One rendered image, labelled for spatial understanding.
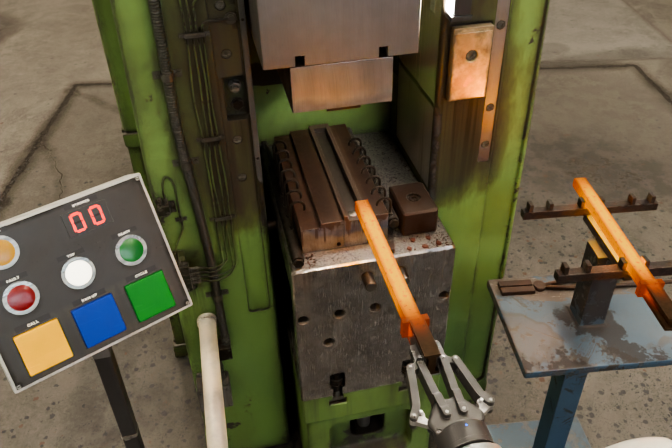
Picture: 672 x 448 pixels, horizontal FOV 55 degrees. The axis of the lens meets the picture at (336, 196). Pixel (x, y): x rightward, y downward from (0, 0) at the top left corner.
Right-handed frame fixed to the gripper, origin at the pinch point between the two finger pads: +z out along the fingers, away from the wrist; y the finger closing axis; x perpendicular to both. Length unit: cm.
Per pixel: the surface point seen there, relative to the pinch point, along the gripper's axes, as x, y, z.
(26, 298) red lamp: 2, -64, 24
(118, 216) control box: 8, -48, 36
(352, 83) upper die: 25, -1, 44
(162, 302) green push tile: -8, -42, 27
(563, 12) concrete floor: -111, 257, 391
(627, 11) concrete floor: -110, 306, 380
